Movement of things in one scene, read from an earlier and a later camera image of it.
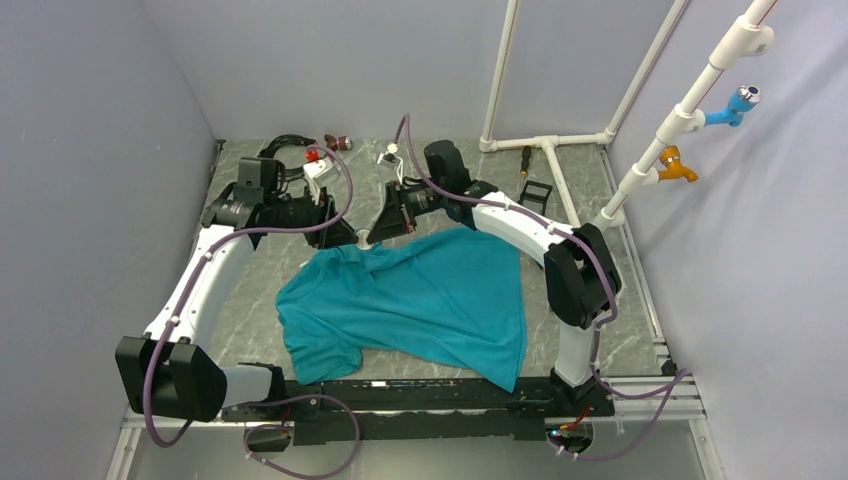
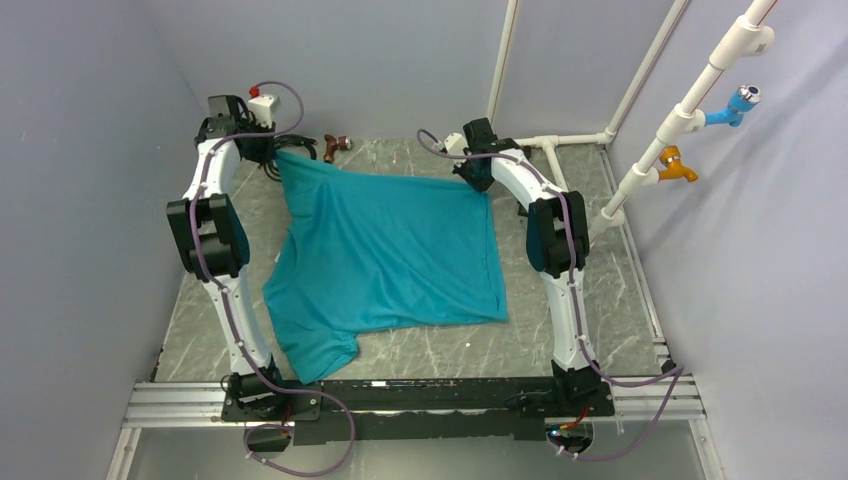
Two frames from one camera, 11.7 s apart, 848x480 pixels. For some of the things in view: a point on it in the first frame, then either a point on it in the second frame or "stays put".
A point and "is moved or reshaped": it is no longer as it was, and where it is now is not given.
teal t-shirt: (446, 300) is moved or reshaped
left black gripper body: (305, 212) to (259, 149)
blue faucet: (744, 98) stays put
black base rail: (331, 412) stays put
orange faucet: (671, 158) stays put
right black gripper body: (418, 201) to (479, 181)
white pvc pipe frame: (751, 37) stays put
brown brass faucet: (334, 143) stays put
